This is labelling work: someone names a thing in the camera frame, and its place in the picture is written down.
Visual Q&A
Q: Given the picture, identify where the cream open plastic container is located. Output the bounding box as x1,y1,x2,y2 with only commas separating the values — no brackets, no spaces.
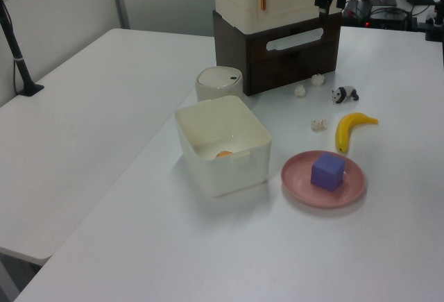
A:
173,95,272,199

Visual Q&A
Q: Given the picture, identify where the black box with red light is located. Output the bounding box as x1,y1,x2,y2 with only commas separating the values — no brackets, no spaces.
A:
364,8,417,31

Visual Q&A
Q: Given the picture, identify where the brown plain drawer front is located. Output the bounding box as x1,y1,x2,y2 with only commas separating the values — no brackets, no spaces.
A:
246,42,340,95

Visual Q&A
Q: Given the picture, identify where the panda figurine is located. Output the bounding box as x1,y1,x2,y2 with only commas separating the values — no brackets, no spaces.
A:
331,85,361,105

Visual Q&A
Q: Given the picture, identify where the black flat pad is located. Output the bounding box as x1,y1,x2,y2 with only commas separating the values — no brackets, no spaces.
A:
341,0,398,19

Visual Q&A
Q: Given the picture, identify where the dark brown drawer cabinet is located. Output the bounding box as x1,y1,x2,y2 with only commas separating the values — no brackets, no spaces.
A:
212,10,343,97

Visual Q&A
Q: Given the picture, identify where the black slanted stand pole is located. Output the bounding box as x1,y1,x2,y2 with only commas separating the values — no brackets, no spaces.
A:
0,0,45,97

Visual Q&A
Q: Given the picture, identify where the pink plate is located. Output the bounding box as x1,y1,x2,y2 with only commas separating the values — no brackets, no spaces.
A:
280,149,367,209

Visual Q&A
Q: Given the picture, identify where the small white lidded bin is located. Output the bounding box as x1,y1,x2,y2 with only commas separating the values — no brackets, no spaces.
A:
194,66,244,103

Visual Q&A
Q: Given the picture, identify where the black clamp mount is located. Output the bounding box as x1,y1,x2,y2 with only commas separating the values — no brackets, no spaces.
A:
421,0,444,42

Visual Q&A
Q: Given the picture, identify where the yellow banana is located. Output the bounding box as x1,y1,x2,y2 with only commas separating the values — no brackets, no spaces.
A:
334,112,379,154

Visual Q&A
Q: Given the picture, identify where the brown drawer with white handle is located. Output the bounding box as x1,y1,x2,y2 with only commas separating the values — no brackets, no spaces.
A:
245,13,341,64

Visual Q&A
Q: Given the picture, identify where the purple cube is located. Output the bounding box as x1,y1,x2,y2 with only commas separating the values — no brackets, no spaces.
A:
310,153,347,192

